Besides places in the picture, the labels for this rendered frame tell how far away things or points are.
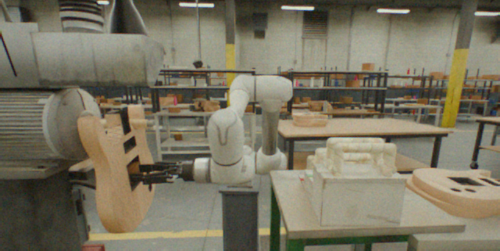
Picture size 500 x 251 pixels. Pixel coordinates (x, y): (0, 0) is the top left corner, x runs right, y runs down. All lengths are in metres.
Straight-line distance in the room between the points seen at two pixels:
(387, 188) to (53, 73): 1.06
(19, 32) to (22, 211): 0.58
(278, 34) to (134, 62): 11.54
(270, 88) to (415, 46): 13.60
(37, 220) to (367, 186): 1.13
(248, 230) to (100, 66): 1.37
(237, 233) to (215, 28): 11.01
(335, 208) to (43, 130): 0.95
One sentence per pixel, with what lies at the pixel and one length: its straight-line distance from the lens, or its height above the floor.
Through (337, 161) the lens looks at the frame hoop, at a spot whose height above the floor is 1.15.
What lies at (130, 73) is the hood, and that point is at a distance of 0.82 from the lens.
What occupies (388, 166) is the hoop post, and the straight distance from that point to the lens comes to 0.89.
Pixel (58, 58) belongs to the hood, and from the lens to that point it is 0.91.
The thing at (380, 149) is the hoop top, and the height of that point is 1.19.
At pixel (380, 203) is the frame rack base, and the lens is 0.92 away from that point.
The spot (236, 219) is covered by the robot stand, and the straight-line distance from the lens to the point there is 1.78.
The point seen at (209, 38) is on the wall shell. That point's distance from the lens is 12.17.
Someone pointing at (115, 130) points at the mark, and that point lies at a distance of 0.89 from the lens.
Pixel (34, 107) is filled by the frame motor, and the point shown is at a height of 1.32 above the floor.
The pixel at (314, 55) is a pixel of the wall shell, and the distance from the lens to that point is 12.46.
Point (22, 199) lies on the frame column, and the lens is 1.16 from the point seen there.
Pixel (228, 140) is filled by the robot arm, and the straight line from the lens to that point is 0.72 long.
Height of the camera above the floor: 1.39
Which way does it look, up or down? 13 degrees down
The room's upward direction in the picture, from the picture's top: straight up
